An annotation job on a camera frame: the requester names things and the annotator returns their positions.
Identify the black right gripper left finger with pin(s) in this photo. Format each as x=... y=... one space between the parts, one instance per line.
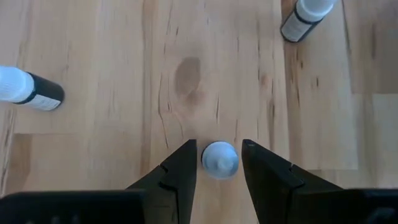
x=180 y=174

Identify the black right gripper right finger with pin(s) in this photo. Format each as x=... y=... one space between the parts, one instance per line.
x=267 y=180

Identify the dark labelled bottle white cap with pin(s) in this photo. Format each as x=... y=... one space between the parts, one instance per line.
x=303 y=21
x=220 y=159
x=40 y=91

